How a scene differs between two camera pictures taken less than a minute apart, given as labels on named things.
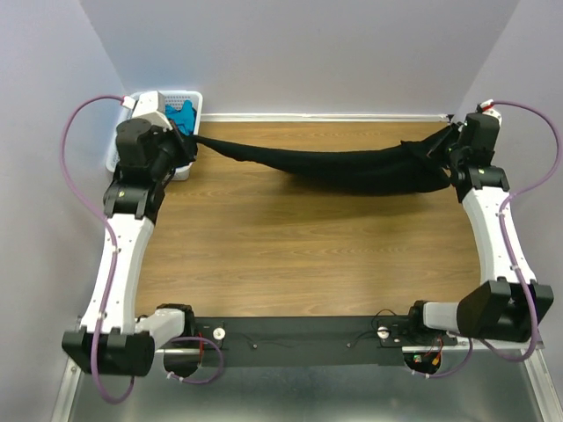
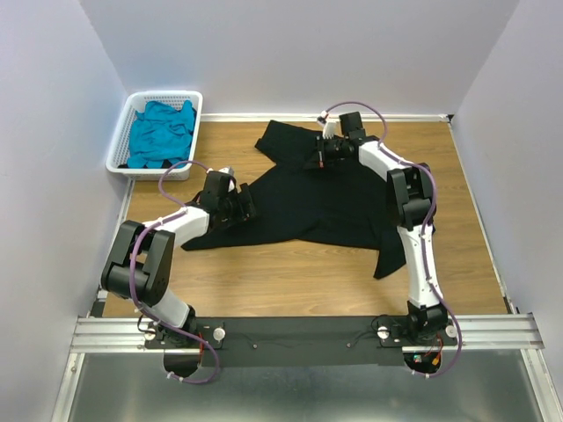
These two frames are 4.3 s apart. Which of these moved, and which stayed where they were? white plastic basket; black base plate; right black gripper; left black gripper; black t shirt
Moved: left black gripper; black t shirt; right black gripper
Stayed: black base plate; white plastic basket
